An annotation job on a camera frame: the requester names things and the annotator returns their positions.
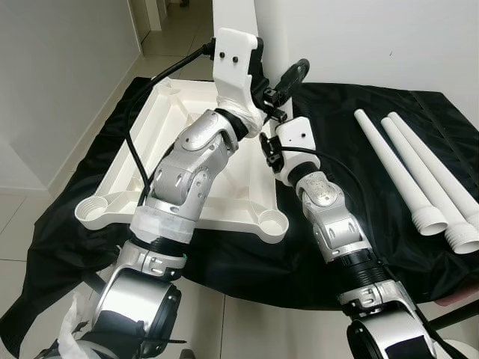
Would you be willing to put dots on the pink folding table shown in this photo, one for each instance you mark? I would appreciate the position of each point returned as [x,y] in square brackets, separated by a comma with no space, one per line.
[449,295]

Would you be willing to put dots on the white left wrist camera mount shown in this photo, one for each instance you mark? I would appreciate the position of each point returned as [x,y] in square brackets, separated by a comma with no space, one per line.
[236,67]

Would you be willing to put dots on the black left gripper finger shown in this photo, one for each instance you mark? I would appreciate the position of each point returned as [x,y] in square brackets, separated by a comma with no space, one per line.
[292,78]

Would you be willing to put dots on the white plastic table top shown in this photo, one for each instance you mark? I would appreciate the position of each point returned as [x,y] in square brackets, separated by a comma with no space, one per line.
[120,187]

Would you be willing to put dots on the white round stand base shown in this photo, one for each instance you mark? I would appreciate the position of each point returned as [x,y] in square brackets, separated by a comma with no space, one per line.
[464,350]

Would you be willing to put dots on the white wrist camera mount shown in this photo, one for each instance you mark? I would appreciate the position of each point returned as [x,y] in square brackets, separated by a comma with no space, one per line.
[236,67]
[296,134]

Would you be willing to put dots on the black cloth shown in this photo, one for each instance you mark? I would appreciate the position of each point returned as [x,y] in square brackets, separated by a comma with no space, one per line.
[247,269]

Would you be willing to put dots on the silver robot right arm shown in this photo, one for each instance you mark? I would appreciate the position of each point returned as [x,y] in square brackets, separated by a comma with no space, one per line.
[329,217]

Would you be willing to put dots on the crumpled clear plastic wrap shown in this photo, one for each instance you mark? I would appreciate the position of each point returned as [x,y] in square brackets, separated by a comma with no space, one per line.
[78,321]

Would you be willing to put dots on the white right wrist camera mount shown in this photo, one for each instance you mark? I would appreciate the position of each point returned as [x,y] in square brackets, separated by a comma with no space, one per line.
[296,134]

